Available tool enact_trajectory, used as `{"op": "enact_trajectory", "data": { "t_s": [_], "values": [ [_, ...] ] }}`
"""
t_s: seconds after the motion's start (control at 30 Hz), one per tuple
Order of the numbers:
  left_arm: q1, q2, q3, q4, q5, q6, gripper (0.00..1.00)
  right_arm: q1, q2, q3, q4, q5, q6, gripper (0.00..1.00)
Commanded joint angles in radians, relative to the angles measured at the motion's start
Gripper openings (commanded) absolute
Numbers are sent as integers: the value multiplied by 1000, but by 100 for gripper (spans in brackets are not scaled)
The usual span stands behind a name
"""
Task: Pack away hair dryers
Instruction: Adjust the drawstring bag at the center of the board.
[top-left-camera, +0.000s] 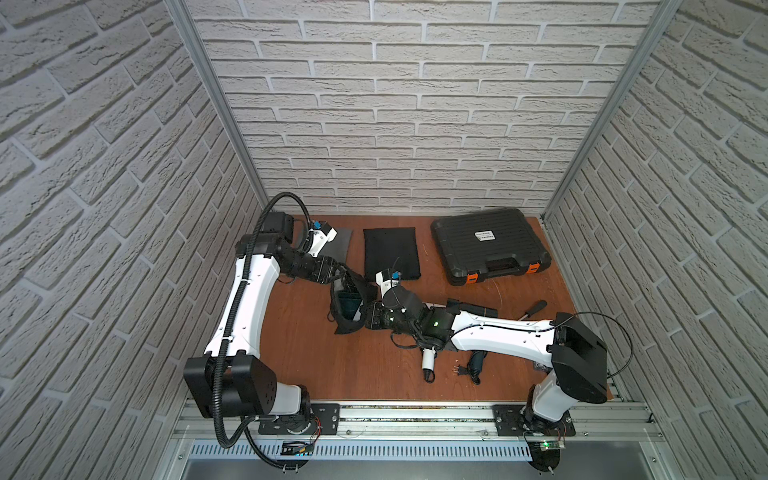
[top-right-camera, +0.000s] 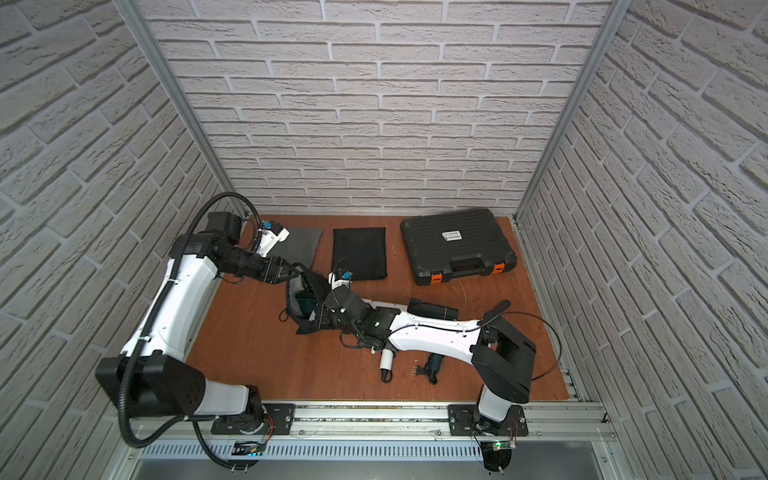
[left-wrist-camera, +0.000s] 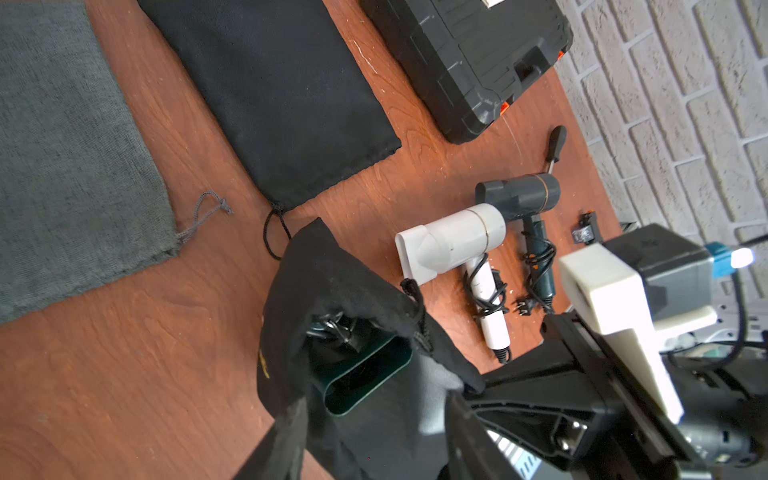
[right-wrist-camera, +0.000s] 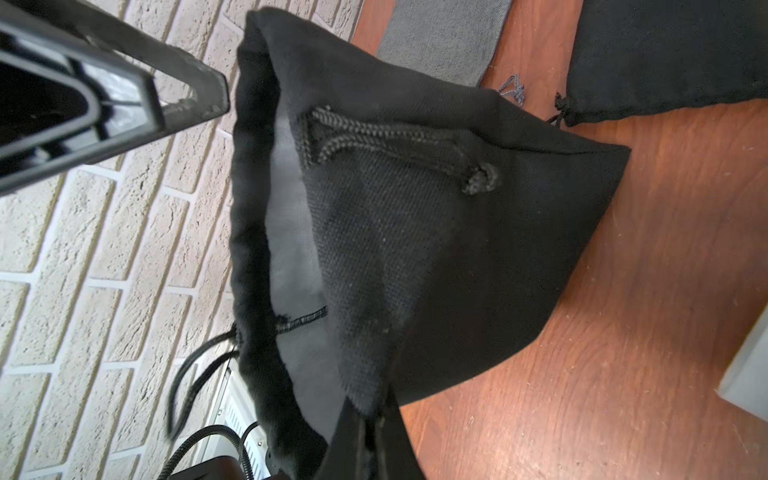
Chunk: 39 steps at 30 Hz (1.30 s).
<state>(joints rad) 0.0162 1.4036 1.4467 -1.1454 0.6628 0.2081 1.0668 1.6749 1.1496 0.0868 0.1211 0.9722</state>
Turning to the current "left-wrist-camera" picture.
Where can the grey fabric pouch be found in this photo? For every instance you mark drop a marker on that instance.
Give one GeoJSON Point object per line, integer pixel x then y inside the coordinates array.
{"type": "Point", "coordinates": [82, 201]}

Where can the small black adapter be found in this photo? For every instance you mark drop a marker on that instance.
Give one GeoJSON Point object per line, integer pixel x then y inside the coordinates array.
{"type": "Point", "coordinates": [587, 231]}

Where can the black printed drawstring pouch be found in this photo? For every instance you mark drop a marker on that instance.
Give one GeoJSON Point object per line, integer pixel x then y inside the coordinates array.
{"type": "Point", "coordinates": [398, 432]}

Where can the white hair dryer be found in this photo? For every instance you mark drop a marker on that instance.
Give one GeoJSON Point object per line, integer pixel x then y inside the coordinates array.
{"type": "Point", "coordinates": [464, 239]}

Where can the dark green hair dryer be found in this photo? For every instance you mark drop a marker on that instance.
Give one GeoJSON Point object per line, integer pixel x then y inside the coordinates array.
{"type": "Point", "coordinates": [350, 358]}
{"type": "Point", "coordinates": [526, 198]}

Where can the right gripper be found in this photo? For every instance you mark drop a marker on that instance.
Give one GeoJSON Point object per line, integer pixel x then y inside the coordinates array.
{"type": "Point", "coordinates": [573, 404]}

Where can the black plastic tool case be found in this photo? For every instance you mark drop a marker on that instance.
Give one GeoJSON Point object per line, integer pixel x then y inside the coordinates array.
{"type": "Point", "coordinates": [468, 61]}

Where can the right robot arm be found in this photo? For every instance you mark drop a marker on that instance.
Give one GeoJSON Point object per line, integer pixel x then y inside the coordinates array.
{"type": "Point", "coordinates": [724, 426]}

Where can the black fabric pouch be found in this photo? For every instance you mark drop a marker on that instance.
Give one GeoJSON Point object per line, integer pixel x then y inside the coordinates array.
{"type": "Point", "coordinates": [285, 90]}

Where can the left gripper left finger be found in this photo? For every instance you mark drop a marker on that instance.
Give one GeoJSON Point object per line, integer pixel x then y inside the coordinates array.
{"type": "Point", "coordinates": [279, 455]}

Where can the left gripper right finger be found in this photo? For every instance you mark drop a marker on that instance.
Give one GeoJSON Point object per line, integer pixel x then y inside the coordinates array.
{"type": "Point", "coordinates": [471, 452]}

